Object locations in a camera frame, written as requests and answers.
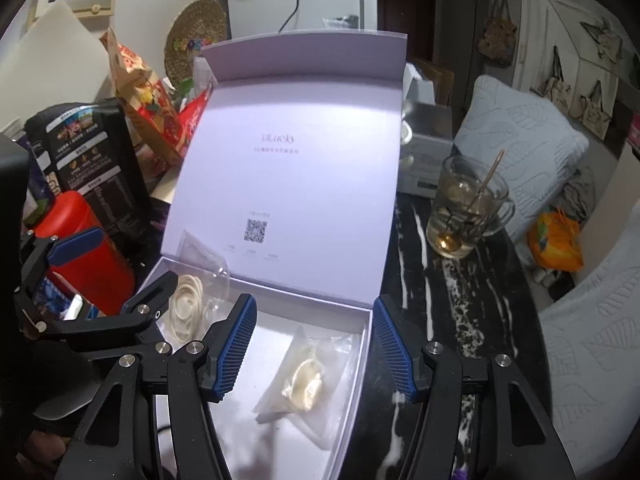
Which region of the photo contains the red container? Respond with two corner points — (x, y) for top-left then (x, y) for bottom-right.
(32, 190), (136, 316)

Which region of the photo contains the brown paper bag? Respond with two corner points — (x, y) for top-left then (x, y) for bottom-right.
(415, 57), (456, 107)

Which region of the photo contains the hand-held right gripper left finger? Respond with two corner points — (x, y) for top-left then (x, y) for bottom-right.
(55, 292), (259, 480)

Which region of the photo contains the light blue covered chair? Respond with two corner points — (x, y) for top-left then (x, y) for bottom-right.
(452, 75), (591, 241)
(537, 220), (640, 476)

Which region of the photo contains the grey cloth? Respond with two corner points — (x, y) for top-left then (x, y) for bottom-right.
(562, 167), (596, 221)

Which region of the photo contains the white refrigerator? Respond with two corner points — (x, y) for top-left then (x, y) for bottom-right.
(227, 0), (378, 43)

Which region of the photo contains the glass mug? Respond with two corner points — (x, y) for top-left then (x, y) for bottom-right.
(425, 152), (516, 261)

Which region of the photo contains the long-handled spoon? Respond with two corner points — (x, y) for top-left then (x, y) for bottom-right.
(435, 149), (507, 256)

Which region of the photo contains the orange bag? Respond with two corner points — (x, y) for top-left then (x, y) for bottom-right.
(527, 210), (583, 273)

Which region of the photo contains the clear bag of white rings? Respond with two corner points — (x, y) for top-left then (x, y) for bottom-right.
(167, 230), (233, 346)

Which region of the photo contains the black snack box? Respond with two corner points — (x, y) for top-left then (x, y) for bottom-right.
(25, 100), (151, 271)

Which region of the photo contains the colourful snack bag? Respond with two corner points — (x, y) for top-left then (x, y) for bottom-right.
(100, 27), (191, 166)

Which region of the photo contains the white cardboard sheet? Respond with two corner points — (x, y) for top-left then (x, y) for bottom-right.
(5, 0), (111, 131)

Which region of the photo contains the brown hanging bag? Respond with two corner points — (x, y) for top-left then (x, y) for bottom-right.
(477, 0), (518, 66)

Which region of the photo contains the dark wooden door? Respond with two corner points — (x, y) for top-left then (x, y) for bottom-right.
(377, 0), (433, 61)

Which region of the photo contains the white cabinet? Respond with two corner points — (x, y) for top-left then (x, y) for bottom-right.
(517, 0), (631, 126)

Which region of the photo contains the clear bag with white item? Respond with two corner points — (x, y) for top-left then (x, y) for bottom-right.
(252, 325), (368, 453)

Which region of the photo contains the red snack bag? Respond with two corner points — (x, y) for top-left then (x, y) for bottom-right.
(180, 82), (216, 146)

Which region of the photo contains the woven straw mat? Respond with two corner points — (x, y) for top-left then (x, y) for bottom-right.
(164, 0), (228, 86)

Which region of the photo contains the lavender gift box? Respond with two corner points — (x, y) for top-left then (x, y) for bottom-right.
(135, 30), (408, 480)

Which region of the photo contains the white appliance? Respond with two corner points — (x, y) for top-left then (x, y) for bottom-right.
(397, 100), (455, 200)

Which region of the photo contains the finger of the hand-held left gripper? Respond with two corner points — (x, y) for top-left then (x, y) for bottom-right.
(19, 226), (104, 291)
(14, 271), (181, 356)

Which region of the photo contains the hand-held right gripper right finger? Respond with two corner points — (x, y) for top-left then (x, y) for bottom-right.
(372, 294), (576, 480)

